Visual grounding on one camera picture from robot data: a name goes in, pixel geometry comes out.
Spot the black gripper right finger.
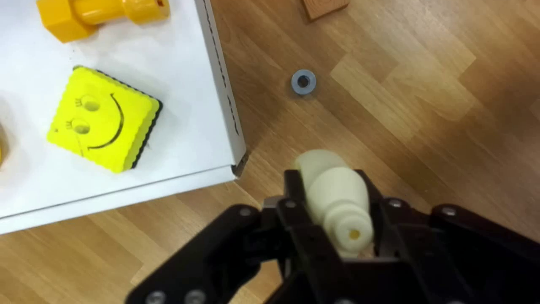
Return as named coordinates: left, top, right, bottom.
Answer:
left=360, top=170, right=540, bottom=304

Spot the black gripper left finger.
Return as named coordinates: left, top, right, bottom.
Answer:
left=125, top=167, right=343, bottom=304

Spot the white plastic bottle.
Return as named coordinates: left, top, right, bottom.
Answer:
left=294, top=148, right=376, bottom=260

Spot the white Lean Robotics cardboard box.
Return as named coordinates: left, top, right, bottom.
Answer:
left=0, top=0, right=250, bottom=236

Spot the yellow smiley face block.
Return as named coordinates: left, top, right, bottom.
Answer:
left=46, top=64, right=166, bottom=175

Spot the wooden block with holes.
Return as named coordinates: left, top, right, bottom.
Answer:
left=301, top=0, right=351, bottom=22

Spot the yellow toy bolt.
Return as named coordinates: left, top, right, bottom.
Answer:
left=36, top=0, right=172, bottom=44

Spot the small grey ring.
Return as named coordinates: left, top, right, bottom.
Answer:
left=289, top=67, right=319, bottom=98

